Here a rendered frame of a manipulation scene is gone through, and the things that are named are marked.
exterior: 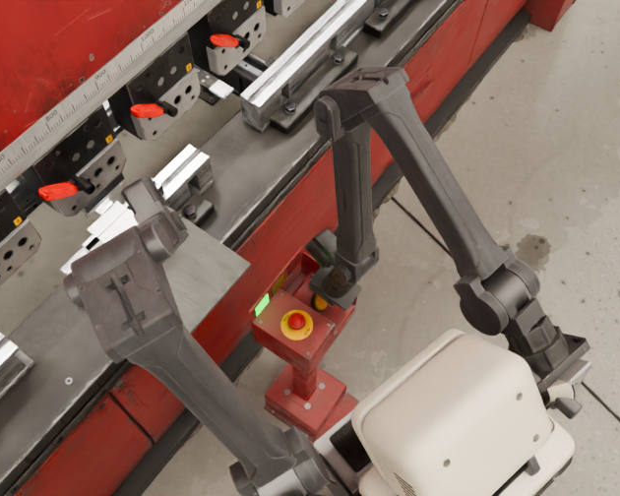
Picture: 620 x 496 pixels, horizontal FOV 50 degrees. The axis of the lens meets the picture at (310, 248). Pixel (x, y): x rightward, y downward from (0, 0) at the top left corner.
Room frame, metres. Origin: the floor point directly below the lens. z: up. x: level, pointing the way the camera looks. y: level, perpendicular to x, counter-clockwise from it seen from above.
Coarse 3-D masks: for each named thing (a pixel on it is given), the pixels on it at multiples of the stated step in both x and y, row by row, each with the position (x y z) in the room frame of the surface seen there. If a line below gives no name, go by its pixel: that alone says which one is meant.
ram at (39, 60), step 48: (0, 0) 0.63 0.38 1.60; (48, 0) 0.68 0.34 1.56; (96, 0) 0.74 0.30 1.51; (144, 0) 0.80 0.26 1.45; (0, 48) 0.61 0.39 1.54; (48, 48) 0.66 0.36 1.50; (96, 48) 0.71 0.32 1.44; (0, 96) 0.58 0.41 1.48; (48, 96) 0.63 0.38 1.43; (96, 96) 0.69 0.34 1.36; (0, 144) 0.56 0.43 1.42; (48, 144) 0.60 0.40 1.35
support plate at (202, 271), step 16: (192, 224) 0.67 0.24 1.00; (192, 240) 0.64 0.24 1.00; (208, 240) 0.64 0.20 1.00; (176, 256) 0.60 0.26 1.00; (192, 256) 0.60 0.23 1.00; (208, 256) 0.60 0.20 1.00; (224, 256) 0.60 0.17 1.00; (176, 272) 0.56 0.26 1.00; (192, 272) 0.57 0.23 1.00; (208, 272) 0.57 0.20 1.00; (224, 272) 0.57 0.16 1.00; (240, 272) 0.57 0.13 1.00; (176, 288) 0.53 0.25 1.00; (192, 288) 0.53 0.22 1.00; (208, 288) 0.53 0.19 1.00; (224, 288) 0.53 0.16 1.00; (192, 304) 0.50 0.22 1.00; (208, 304) 0.50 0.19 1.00; (192, 320) 0.47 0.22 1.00
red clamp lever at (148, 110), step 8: (136, 104) 0.72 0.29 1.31; (144, 104) 0.73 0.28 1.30; (152, 104) 0.74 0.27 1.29; (160, 104) 0.76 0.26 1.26; (168, 104) 0.76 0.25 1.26; (136, 112) 0.70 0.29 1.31; (144, 112) 0.70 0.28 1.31; (152, 112) 0.72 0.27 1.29; (160, 112) 0.73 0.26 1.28; (168, 112) 0.75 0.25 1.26; (176, 112) 0.75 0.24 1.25
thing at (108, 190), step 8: (120, 176) 0.71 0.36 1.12; (112, 184) 0.69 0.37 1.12; (120, 184) 0.71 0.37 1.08; (104, 192) 0.67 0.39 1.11; (112, 192) 0.69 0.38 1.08; (96, 200) 0.66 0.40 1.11; (104, 200) 0.67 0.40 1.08; (88, 208) 0.64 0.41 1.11; (96, 208) 0.66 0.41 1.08; (88, 216) 0.64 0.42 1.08
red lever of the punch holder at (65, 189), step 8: (56, 184) 0.57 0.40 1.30; (64, 184) 0.57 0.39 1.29; (72, 184) 0.58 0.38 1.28; (80, 184) 0.59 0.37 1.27; (88, 184) 0.59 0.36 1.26; (40, 192) 0.54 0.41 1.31; (48, 192) 0.54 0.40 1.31; (56, 192) 0.55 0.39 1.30; (64, 192) 0.56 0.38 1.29; (72, 192) 0.56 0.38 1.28; (88, 192) 0.58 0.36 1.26; (48, 200) 0.54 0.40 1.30
